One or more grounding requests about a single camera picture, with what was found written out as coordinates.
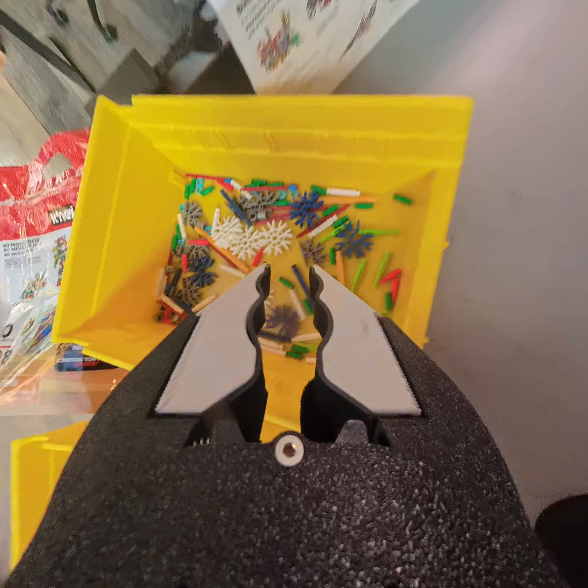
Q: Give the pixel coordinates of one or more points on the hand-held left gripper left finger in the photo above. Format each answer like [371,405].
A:
[211,363]

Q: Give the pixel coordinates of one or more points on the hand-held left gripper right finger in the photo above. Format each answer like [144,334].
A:
[363,367]

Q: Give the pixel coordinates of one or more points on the pile of colourful building pieces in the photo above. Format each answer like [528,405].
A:
[275,229]

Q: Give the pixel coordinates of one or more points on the yellow plastic bin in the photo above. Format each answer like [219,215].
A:
[36,482]
[298,133]

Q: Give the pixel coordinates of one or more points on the grey desk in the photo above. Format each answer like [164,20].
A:
[528,229]

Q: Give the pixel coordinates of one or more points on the building set cardboard box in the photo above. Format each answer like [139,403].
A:
[32,193]

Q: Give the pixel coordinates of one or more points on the black wrist rest pad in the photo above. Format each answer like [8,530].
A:
[565,542]

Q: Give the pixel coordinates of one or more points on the folded building instruction booklet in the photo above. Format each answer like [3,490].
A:
[312,46]

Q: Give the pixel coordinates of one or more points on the black chair base with casters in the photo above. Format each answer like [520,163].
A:
[103,27]

